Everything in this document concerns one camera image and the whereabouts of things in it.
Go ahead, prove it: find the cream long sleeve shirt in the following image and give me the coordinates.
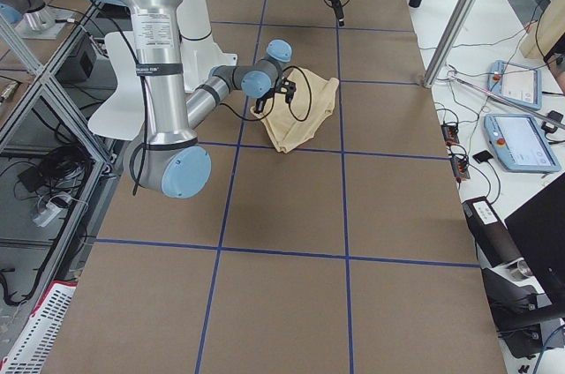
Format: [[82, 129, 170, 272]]
[[251, 66, 339, 153]]

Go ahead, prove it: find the orange circuit board upper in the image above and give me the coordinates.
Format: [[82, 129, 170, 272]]
[[441, 123, 461, 146]]

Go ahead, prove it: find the orange circuit board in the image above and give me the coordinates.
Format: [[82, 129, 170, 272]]
[[441, 123, 461, 146], [450, 154, 470, 183]]

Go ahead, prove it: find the thin metal rod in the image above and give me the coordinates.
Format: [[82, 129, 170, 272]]
[[448, 73, 565, 120]]

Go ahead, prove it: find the orange circuit board lower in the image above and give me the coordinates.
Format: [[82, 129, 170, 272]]
[[450, 154, 470, 183]]

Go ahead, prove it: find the far blue teach pendant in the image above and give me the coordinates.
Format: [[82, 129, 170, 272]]
[[487, 60, 542, 110]]

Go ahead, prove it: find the blue teach pendant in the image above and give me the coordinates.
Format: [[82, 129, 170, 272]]
[[484, 114, 561, 173], [487, 60, 542, 110]]

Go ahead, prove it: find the near blue teach pendant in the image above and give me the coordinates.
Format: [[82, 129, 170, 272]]
[[484, 114, 561, 173]]

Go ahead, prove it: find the dark box with label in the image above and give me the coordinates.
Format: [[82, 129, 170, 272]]
[[462, 197, 523, 267]]

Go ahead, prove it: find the black monitor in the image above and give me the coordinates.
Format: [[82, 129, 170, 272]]
[[505, 176, 564, 302]]

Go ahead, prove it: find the white perforated basket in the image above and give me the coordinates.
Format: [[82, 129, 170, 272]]
[[1, 280, 77, 373]]

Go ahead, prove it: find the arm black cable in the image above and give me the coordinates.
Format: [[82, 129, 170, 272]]
[[87, 0, 313, 197]]

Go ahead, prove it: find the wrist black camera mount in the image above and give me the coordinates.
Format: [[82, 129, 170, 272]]
[[277, 78, 297, 105]]

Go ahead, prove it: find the white pedestal column base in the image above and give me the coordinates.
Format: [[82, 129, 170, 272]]
[[177, 0, 237, 93]]

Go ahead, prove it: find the aluminium frame post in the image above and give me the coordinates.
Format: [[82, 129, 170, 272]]
[[423, 0, 476, 88]]

